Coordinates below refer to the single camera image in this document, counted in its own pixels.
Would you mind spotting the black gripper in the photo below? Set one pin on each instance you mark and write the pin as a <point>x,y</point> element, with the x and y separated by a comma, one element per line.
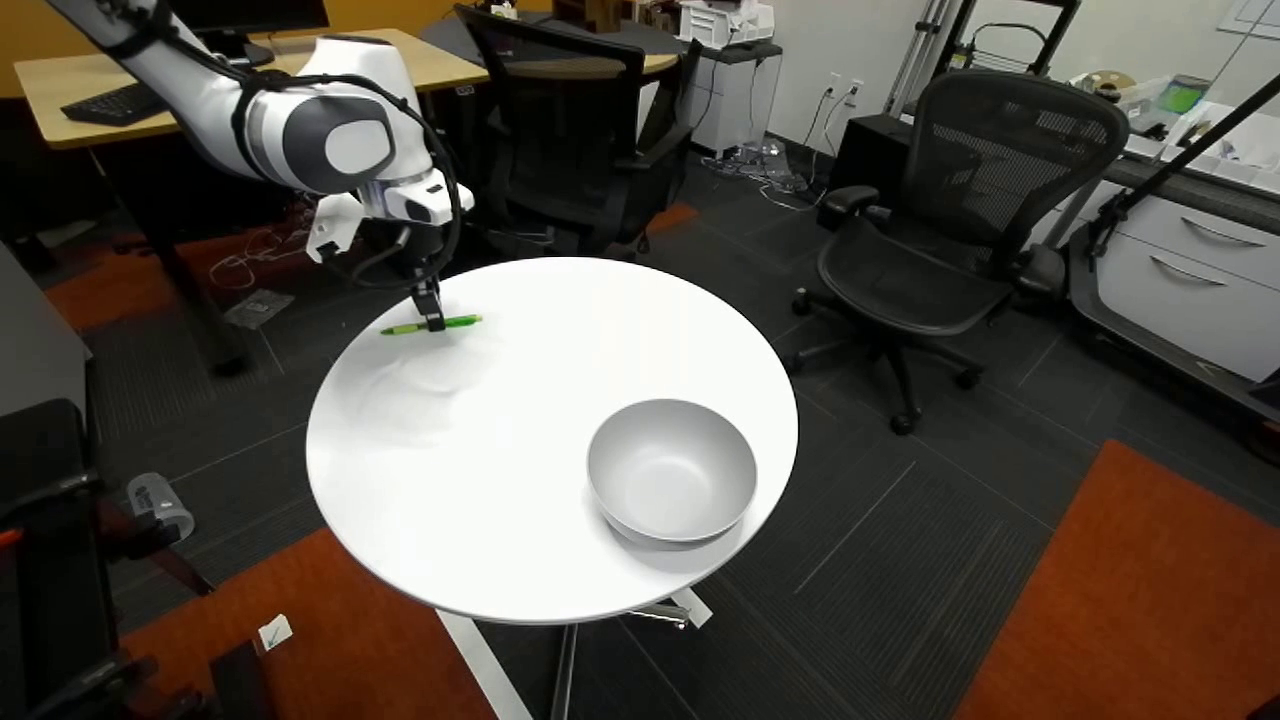
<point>416,262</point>

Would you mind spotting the green marker pen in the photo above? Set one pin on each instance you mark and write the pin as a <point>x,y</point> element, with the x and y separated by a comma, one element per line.
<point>454,324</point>

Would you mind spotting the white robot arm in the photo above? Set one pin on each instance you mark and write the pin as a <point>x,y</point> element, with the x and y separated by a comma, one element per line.
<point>341,129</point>

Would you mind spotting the white bowl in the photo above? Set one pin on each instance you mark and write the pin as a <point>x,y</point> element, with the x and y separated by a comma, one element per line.
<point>670,470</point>

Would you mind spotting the round white table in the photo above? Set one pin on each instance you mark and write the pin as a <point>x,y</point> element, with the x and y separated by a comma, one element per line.
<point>454,467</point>

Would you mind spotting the black office chair at desk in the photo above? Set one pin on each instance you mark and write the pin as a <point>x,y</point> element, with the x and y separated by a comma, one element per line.
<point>584,136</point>

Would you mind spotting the black monitor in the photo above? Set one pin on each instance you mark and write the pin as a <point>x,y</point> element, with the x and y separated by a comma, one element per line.
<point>250,13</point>

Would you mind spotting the black keyboard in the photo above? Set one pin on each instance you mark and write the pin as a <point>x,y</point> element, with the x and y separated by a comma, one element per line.
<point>121,105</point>

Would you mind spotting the wooden desk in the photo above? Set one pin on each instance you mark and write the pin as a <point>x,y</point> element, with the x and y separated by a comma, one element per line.
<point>153,162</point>

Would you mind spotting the black chair at left edge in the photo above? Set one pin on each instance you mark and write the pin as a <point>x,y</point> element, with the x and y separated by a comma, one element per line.
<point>58,536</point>

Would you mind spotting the black mesh office chair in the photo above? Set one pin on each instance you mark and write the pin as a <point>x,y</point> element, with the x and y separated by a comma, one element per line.
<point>990,156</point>

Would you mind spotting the white drawer cabinet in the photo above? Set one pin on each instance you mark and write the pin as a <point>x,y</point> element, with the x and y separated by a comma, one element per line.
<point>1196,283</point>

